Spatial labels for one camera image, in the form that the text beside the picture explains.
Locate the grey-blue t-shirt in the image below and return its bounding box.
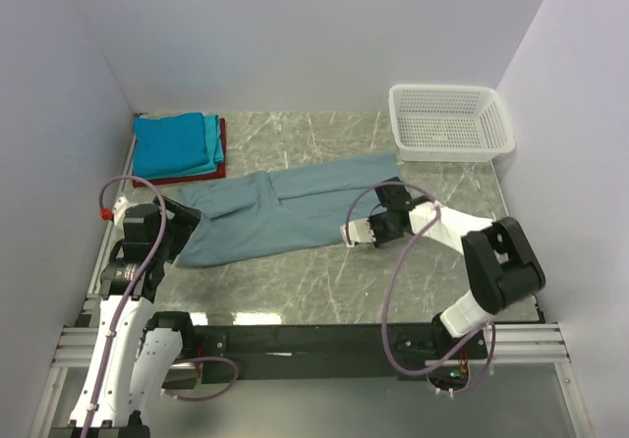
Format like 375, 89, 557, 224
177, 152, 400, 268

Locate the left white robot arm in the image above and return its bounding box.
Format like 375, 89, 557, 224
49, 196, 201, 437

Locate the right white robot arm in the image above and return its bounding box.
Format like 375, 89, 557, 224
368, 178, 546, 358

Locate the folded dark red t-shirt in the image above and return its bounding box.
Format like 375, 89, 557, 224
148, 116, 226, 185

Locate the folded teal t-shirt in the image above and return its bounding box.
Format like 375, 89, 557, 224
200, 114, 224, 173

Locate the folded blue t-shirt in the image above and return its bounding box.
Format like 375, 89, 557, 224
133, 113, 209, 180

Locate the white plastic basket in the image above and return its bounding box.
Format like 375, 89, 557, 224
388, 84, 516, 163

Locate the black base beam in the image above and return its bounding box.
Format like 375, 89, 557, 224
194, 323, 456, 384

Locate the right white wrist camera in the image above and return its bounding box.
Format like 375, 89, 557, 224
340, 218, 375, 247

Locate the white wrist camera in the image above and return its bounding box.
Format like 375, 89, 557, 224
340, 218, 375, 247
99, 195, 130, 228

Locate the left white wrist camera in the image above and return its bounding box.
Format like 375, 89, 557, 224
99, 195, 130, 228

